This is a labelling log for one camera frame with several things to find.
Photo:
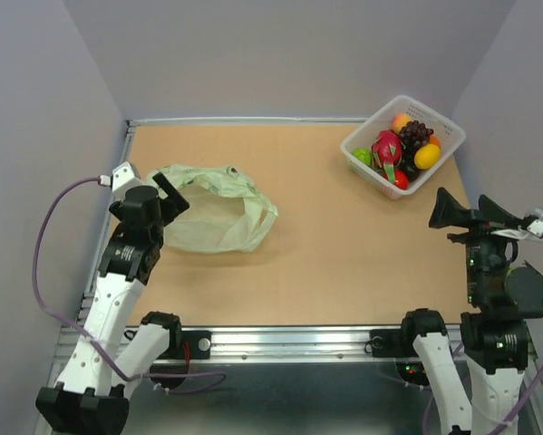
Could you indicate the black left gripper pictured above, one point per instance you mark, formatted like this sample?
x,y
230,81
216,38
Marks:
x,y
174,204

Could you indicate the pale green plastic bag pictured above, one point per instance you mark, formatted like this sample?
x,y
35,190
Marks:
x,y
227,212

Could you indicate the yellow lemon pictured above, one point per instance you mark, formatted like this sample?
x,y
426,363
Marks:
x,y
427,156

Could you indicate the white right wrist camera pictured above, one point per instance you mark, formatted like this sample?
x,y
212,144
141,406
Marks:
x,y
531,228

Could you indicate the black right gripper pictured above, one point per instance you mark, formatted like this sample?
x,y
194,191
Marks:
x,y
448,210

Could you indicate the peach fruit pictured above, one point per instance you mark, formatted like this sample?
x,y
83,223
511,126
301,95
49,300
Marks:
x,y
400,120

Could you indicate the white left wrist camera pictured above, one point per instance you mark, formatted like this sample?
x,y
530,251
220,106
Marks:
x,y
123,178

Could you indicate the red dragon fruit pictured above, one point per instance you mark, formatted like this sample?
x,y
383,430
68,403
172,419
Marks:
x,y
386,153

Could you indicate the dark red grape bunch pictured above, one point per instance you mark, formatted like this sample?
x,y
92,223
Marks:
x,y
408,167

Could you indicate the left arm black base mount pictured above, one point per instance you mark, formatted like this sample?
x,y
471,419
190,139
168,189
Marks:
x,y
194,344

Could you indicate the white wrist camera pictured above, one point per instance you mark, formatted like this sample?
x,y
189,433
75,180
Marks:
x,y
531,228
123,178

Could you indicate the green apple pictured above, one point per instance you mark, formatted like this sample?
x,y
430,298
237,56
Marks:
x,y
364,155

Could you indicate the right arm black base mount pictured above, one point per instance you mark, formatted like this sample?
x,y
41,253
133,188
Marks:
x,y
389,343

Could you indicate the red tomato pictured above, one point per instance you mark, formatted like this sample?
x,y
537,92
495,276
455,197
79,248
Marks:
x,y
400,180

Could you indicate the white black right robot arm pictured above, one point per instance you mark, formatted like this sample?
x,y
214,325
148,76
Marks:
x,y
495,335

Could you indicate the orange fruit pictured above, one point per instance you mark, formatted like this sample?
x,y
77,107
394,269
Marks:
x,y
434,140

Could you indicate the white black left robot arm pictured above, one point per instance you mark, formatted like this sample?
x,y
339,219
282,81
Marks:
x,y
92,393

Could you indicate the white plastic basket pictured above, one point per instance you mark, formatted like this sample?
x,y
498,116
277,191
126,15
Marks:
x,y
449,133

